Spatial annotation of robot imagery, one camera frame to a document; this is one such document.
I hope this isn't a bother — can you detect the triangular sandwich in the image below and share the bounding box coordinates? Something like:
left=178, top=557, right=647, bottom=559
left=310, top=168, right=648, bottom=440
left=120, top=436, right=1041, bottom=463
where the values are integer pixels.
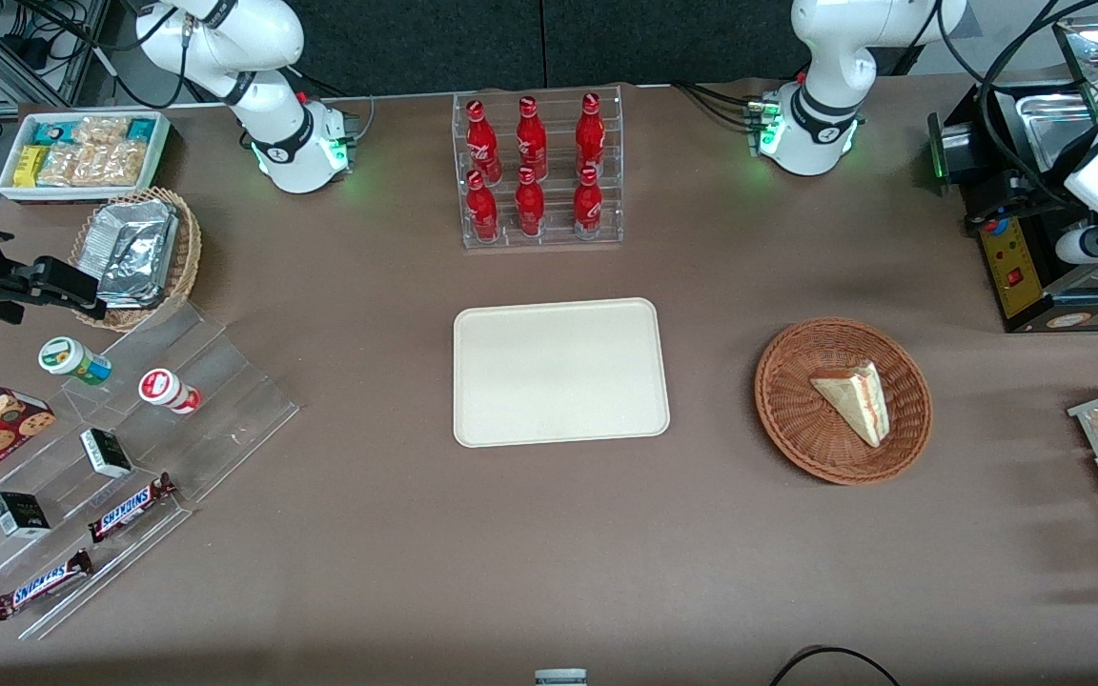
left=809, top=360, right=891, bottom=449

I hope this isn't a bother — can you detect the light tan wicker basket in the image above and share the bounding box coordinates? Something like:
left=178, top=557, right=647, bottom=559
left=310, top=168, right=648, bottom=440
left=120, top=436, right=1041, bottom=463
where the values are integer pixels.
left=68, top=187, right=203, bottom=333

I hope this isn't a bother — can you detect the brown round wicker basket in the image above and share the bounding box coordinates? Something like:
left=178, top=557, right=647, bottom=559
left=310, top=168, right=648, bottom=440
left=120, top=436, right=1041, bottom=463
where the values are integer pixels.
left=754, top=317, right=934, bottom=487

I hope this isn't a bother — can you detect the cream plastic serving tray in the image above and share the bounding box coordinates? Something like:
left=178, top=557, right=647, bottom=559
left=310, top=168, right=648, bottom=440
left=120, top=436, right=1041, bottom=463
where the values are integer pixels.
left=453, top=297, right=671, bottom=449

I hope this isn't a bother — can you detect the silver foil pouch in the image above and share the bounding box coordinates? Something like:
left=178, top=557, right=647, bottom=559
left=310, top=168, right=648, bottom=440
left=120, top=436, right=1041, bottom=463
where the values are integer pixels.
left=96, top=282, right=167, bottom=309
left=91, top=200, right=178, bottom=298

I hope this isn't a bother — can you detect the black food warmer cabinet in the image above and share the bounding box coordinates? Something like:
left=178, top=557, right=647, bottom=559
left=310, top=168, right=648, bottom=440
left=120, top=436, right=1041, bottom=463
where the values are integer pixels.
left=927, top=19, right=1098, bottom=334

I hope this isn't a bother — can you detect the green lidded snack cup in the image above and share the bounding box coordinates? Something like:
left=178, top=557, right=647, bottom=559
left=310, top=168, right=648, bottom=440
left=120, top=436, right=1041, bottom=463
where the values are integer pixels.
left=38, top=336, right=113, bottom=386

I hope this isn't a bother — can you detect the white rectangular snack bin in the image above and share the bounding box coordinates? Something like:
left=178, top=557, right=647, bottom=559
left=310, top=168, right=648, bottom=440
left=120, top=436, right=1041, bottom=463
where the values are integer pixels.
left=0, top=111, right=173, bottom=204

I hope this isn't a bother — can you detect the clear bag of crackers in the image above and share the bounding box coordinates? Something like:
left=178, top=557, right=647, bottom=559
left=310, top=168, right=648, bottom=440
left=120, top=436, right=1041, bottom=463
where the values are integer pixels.
left=72, top=116, right=131, bottom=146
left=91, top=141, right=148, bottom=188
left=39, top=143, right=97, bottom=188

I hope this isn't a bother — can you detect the yellow snack packet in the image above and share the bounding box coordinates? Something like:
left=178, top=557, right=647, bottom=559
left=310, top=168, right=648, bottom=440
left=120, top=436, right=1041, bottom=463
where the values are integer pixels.
left=13, top=145, right=50, bottom=189

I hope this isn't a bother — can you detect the red lidded snack cup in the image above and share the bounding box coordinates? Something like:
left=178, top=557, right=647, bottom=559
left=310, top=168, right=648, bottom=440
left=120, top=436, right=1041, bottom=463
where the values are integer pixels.
left=138, top=368, right=202, bottom=415

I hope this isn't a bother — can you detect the black box with green light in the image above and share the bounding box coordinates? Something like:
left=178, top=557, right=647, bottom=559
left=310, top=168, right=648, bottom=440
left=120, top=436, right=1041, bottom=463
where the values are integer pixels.
left=927, top=112, right=988, bottom=196

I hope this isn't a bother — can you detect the small black carton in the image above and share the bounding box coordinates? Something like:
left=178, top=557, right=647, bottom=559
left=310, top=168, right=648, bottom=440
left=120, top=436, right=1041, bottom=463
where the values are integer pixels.
left=0, top=492, right=51, bottom=539
left=80, top=428, right=133, bottom=479

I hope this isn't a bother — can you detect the clear acrylic stepped shelf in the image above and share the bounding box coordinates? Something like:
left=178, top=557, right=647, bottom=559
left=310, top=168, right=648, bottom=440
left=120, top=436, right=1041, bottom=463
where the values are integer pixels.
left=0, top=300, right=300, bottom=641

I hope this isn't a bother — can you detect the Snickers chocolate bar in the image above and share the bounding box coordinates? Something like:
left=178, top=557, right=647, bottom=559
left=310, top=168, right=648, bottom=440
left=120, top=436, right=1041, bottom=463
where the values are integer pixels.
left=88, top=473, right=178, bottom=544
left=0, top=549, right=94, bottom=621

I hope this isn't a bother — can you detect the red cola bottle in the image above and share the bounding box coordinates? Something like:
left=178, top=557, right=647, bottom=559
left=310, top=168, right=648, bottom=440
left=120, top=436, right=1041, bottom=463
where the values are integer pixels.
left=465, top=170, right=500, bottom=242
left=574, top=166, right=604, bottom=239
left=515, top=167, right=546, bottom=237
left=465, top=99, right=502, bottom=182
left=516, top=96, right=548, bottom=180
left=576, top=92, right=605, bottom=177

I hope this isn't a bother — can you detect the clear acrylic bottle rack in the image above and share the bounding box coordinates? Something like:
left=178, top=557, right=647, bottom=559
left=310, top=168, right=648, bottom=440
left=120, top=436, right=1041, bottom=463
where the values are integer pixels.
left=452, top=84, right=624, bottom=251

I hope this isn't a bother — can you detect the aluminium frame rack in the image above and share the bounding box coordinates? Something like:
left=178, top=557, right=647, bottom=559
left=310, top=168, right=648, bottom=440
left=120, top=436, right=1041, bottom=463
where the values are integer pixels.
left=0, top=0, right=112, bottom=111

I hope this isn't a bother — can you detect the black base cable bundle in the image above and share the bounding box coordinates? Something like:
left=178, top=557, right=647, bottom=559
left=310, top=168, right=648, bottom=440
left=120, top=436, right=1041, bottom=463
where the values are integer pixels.
left=671, top=81, right=762, bottom=131

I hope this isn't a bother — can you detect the black looped cable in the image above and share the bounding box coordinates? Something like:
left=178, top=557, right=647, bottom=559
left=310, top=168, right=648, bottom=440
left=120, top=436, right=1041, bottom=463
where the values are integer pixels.
left=768, top=646, right=903, bottom=686

